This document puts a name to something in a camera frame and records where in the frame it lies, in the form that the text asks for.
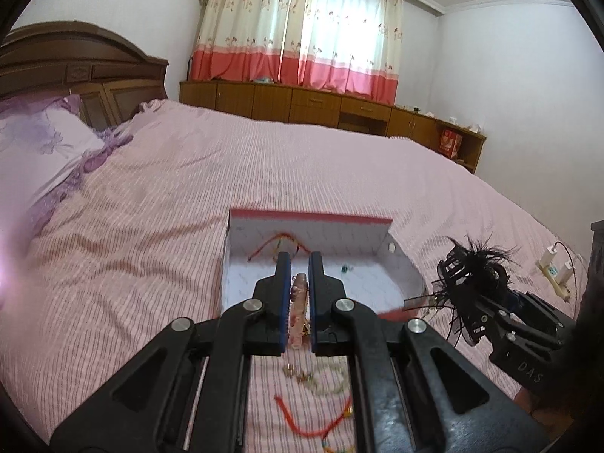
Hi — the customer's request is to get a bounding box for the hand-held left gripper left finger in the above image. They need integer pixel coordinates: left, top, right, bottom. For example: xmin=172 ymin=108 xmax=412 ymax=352
xmin=49 ymin=251 xmax=290 ymax=453

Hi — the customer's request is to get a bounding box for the pink checked bed cover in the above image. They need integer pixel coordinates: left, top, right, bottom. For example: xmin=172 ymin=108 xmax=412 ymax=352
xmin=0 ymin=98 xmax=590 ymax=453

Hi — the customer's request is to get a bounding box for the long wooden cabinet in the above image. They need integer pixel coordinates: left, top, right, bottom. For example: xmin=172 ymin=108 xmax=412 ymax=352
xmin=179 ymin=79 xmax=487 ymax=174

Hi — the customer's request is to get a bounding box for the purple floral pillow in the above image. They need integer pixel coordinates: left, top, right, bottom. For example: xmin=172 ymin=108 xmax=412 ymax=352
xmin=0 ymin=94 xmax=135 ymax=230

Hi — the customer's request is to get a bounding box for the red paper bag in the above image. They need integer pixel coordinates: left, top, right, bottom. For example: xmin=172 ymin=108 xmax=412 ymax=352
xmin=439 ymin=128 xmax=464 ymax=158

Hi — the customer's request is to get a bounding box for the white power strip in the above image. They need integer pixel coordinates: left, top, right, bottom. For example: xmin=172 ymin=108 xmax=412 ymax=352
xmin=538 ymin=264 xmax=574 ymax=301

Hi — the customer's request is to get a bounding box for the brown wooden headboard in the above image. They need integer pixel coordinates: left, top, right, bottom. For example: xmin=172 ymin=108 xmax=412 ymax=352
xmin=0 ymin=21 xmax=169 ymax=134

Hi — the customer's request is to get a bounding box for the red cord bracelet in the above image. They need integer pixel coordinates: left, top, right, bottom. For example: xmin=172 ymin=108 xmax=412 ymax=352
xmin=274 ymin=394 xmax=354 ymax=439

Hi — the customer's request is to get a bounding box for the red and white cardboard box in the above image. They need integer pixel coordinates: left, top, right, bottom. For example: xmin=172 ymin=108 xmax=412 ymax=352
xmin=219 ymin=206 xmax=425 ymax=322

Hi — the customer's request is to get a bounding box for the cream and red curtain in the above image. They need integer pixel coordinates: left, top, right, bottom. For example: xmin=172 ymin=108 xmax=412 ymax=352
xmin=189 ymin=0 xmax=405 ymax=107

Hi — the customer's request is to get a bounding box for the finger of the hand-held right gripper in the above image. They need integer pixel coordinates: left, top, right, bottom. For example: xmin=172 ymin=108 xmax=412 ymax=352
xmin=461 ymin=296 xmax=521 ymax=351
xmin=436 ymin=243 xmax=511 ymax=299

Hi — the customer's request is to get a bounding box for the black feather hair accessory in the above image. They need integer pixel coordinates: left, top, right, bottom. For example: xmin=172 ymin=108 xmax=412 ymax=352
xmin=403 ymin=233 xmax=522 ymax=346

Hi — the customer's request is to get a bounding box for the green bead bracelet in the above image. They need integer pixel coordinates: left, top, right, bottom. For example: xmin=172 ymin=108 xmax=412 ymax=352
xmin=282 ymin=361 xmax=352 ymax=396

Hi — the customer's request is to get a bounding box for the pink and gold hairpin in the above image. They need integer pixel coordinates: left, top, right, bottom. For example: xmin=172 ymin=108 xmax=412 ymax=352
xmin=289 ymin=273 xmax=312 ymax=351

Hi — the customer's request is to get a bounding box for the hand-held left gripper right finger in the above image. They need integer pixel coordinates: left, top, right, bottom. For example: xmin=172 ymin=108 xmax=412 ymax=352
xmin=309 ymin=252 xmax=553 ymax=453

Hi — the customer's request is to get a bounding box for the thin red string bracelet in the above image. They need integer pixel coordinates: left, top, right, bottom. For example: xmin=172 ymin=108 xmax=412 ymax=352
xmin=248 ymin=231 xmax=310 ymax=263

